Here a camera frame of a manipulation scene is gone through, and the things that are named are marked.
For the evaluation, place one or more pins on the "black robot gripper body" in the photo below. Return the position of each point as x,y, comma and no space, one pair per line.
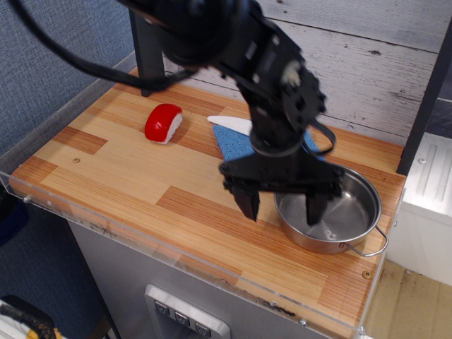
288,169

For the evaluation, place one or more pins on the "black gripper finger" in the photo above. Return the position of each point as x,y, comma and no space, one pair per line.
316,205
248,200

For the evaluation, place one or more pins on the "stainless steel pot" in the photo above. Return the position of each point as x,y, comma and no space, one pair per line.
346,223

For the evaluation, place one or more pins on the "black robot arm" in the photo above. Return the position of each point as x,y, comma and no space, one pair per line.
283,97

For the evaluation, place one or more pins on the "blue folded cloth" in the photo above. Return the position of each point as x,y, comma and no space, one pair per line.
233,145

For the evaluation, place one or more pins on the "white yellow toy knife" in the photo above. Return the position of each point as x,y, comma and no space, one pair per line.
239,125

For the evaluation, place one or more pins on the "white aluminium side cabinet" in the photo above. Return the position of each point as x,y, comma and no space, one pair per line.
420,239

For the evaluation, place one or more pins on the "red and white toy sushi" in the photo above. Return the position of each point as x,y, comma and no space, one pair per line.
163,122

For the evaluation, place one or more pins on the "clear acrylic table guard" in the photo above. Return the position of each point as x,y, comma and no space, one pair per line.
80,151

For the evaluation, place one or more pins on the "silver dispenser button panel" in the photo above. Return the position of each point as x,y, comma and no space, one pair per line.
172,317

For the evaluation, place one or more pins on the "grey toy fridge cabinet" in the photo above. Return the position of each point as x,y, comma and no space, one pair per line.
122,273

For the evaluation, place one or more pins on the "yellow object bottom left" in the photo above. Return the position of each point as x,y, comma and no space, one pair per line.
43,333

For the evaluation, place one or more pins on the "dark grey right post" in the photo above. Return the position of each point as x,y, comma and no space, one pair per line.
431,94

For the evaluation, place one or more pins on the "dark grey post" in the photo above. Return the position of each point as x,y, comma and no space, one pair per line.
431,94
148,51

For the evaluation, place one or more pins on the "dark grey left post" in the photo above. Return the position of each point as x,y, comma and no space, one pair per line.
148,51

